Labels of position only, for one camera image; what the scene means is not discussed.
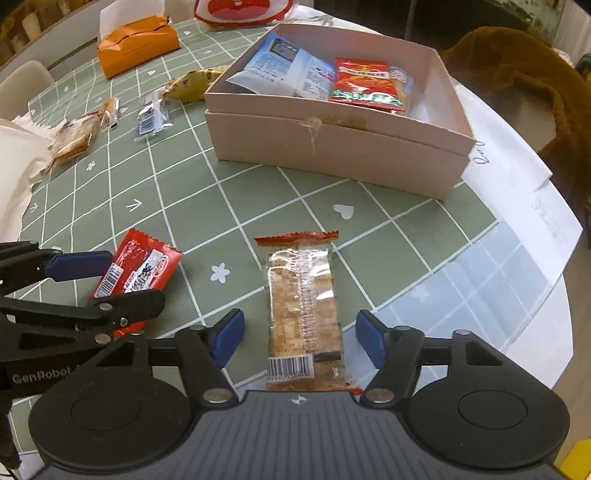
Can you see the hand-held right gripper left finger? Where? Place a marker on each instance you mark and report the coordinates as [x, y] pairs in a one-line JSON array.
[[226, 337]]

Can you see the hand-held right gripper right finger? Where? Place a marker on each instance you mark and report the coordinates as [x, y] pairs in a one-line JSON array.
[[371, 339]]

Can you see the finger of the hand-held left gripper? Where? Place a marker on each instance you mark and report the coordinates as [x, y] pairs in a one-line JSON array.
[[115, 307], [78, 266]]

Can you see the small red snack packet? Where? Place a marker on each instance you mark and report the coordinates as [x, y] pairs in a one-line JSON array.
[[138, 263]]

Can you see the wafer packet with red ends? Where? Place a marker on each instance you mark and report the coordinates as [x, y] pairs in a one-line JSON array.
[[300, 300]]

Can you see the pink cardboard box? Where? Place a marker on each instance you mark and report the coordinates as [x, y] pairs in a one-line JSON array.
[[346, 152]]

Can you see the long cracker pack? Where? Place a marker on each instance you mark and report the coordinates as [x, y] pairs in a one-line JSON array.
[[404, 87]]

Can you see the red green snack packet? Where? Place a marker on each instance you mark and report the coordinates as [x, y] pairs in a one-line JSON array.
[[364, 81]]

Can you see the blue white snack packet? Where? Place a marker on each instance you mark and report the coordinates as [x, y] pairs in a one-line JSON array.
[[277, 64]]

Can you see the white printed cloth bag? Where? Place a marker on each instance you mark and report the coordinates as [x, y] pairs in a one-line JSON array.
[[16, 175]]

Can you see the brown cake in clear wrapper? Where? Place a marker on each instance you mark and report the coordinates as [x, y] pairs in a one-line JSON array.
[[74, 138]]

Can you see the large translucent paper sheet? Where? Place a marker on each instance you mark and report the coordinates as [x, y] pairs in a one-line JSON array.
[[508, 258]]

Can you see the small clear barcode packet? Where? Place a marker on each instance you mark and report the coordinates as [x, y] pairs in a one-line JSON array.
[[150, 117]]

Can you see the white chair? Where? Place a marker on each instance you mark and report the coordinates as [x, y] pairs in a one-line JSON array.
[[25, 87]]

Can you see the yellow snack packet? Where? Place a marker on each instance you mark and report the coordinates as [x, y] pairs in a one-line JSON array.
[[194, 83]]

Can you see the white paper sheet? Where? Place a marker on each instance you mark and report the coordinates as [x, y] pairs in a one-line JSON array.
[[512, 166]]

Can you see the orange tissue box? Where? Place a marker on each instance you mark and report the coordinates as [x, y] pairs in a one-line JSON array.
[[138, 46]]

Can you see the white tissue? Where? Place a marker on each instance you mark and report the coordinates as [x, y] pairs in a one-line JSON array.
[[129, 14]]

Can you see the red white rabbit face bag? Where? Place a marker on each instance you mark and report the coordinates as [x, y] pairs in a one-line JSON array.
[[240, 11]]

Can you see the black glass cabinet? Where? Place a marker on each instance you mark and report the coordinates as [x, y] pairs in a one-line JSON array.
[[485, 18]]

